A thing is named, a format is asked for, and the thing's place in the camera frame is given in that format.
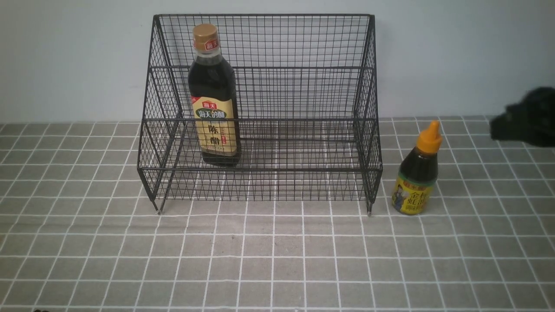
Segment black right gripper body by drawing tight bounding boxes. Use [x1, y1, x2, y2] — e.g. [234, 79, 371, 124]
[489, 87, 555, 148]

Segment small sauce bottle orange cap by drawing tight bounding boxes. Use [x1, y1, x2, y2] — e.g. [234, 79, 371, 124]
[391, 120, 442, 215]

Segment dark vinegar bottle gold cap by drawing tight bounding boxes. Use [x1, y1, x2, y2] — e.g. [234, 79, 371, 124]
[187, 23, 242, 167]

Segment grey checkered tablecloth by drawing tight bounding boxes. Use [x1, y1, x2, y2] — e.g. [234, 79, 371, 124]
[1, 116, 554, 312]

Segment black wire mesh rack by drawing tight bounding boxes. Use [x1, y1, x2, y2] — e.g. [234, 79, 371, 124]
[137, 13, 383, 213]

